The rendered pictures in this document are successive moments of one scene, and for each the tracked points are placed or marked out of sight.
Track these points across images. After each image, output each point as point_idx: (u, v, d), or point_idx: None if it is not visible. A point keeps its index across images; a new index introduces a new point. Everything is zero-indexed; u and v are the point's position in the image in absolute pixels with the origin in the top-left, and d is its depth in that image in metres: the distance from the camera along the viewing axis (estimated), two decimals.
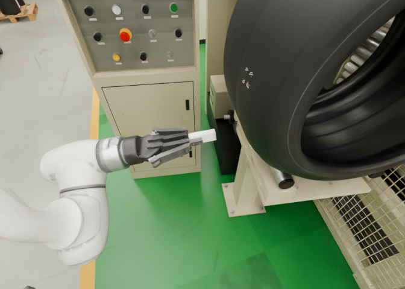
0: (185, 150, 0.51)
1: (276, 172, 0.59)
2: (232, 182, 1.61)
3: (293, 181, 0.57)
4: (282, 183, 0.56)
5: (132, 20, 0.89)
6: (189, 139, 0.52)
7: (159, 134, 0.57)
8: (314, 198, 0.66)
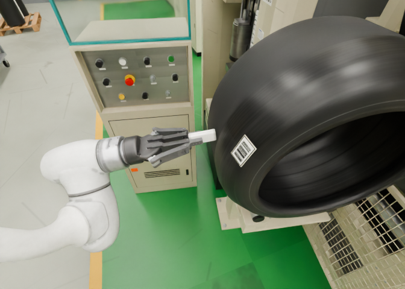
0: (185, 150, 0.51)
1: None
2: (225, 196, 1.76)
3: (263, 218, 0.73)
4: (258, 216, 0.72)
5: (135, 69, 1.05)
6: (189, 139, 0.52)
7: (159, 134, 0.57)
8: (283, 226, 0.81)
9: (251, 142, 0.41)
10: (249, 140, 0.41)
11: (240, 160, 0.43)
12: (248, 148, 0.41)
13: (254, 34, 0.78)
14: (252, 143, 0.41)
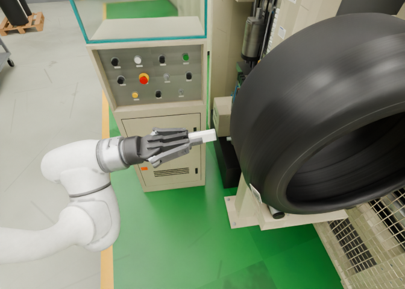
0: (185, 150, 0.51)
1: None
2: (234, 195, 1.77)
3: (274, 216, 0.73)
4: (277, 218, 0.75)
5: (150, 67, 1.05)
6: (189, 139, 0.52)
7: (159, 134, 0.57)
8: (301, 223, 0.81)
9: (255, 189, 0.55)
10: (254, 187, 0.55)
11: (258, 199, 0.58)
12: (256, 192, 0.56)
13: (273, 32, 0.78)
14: (256, 190, 0.55)
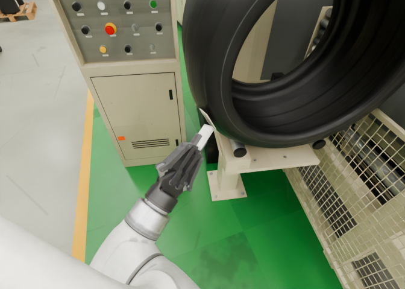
0: (184, 144, 0.50)
1: (231, 144, 0.69)
2: (217, 170, 1.71)
3: (244, 149, 0.66)
4: (235, 152, 0.67)
5: (116, 15, 0.99)
6: (191, 145, 0.53)
7: (187, 183, 0.53)
8: (269, 168, 0.75)
9: (203, 111, 0.52)
10: (202, 110, 0.52)
11: (211, 125, 0.54)
12: (205, 116, 0.52)
13: None
14: (204, 112, 0.51)
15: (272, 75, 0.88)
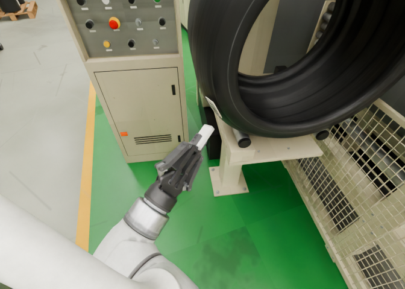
0: (184, 143, 0.50)
1: (235, 135, 0.70)
2: (219, 166, 1.71)
3: (248, 140, 0.67)
4: (239, 142, 0.67)
5: (120, 9, 1.00)
6: None
7: (187, 182, 0.53)
8: (272, 159, 0.76)
9: (209, 99, 0.52)
10: (208, 99, 0.53)
11: (217, 113, 0.55)
12: (211, 104, 0.53)
13: None
14: (210, 100, 0.52)
15: (275, 69, 0.88)
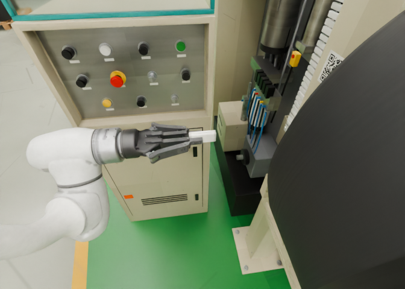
0: (185, 148, 0.50)
1: None
2: (244, 226, 1.40)
3: None
4: None
5: (126, 61, 0.69)
6: (189, 137, 0.52)
7: (158, 130, 0.56)
8: None
9: None
10: None
11: None
12: None
13: None
14: None
15: None
